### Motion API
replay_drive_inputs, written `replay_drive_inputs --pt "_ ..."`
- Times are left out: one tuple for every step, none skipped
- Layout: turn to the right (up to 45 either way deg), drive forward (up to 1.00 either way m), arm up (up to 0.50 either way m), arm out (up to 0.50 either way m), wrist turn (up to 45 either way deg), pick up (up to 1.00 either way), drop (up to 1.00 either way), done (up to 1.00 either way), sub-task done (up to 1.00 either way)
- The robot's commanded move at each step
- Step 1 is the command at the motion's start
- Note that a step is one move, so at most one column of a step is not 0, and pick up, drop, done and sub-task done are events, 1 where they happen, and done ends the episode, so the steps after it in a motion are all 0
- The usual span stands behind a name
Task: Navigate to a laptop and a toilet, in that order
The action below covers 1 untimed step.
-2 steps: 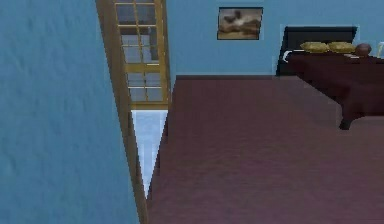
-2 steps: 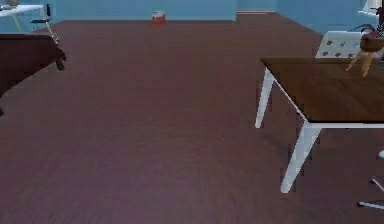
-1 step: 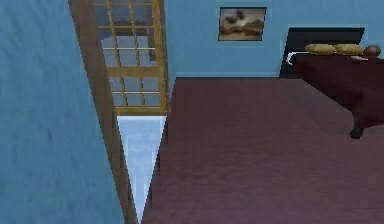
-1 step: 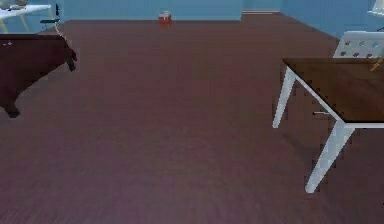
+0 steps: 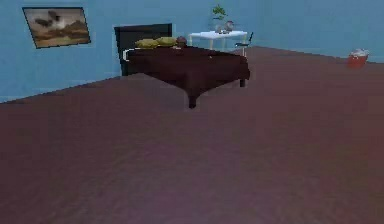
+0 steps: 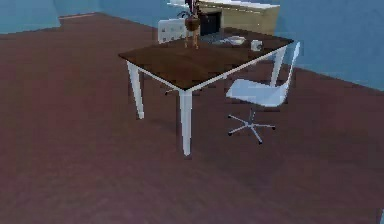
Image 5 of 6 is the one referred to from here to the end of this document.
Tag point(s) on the dark maroon bed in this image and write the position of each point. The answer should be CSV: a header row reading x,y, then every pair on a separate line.
x,y
190,65

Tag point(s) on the dark red round ball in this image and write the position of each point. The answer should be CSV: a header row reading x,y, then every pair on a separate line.
x,y
181,41

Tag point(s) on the white table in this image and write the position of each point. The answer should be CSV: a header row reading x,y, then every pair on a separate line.
x,y
218,35

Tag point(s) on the black chair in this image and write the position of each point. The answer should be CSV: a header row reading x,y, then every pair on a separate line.
x,y
246,43

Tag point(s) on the grey brown small object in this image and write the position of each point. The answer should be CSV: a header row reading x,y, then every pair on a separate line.
x,y
228,26

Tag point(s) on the green house plant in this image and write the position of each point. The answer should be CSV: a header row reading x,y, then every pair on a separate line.
x,y
219,16

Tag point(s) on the framed brown landscape picture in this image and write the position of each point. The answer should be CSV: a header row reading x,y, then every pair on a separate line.
x,y
56,26

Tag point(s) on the red bin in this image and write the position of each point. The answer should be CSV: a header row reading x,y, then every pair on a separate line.
x,y
357,59

